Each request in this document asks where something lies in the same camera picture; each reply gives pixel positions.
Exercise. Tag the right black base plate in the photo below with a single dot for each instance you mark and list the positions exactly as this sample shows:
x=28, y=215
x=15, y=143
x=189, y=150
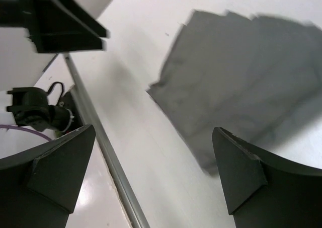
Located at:
x=67, y=101

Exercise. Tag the aluminium table front rail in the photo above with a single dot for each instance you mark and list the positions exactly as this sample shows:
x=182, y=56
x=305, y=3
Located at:
x=89, y=115

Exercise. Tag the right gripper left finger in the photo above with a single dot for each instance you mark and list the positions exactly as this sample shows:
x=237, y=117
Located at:
x=40, y=186

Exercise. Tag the grey pleated skirt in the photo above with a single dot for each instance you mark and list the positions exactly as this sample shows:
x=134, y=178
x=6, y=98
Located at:
x=259, y=78

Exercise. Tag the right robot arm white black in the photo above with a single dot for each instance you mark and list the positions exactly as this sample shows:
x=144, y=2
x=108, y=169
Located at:
x=118, y=56

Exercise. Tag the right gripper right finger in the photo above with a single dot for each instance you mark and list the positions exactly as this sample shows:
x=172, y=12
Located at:
x=262, y=189

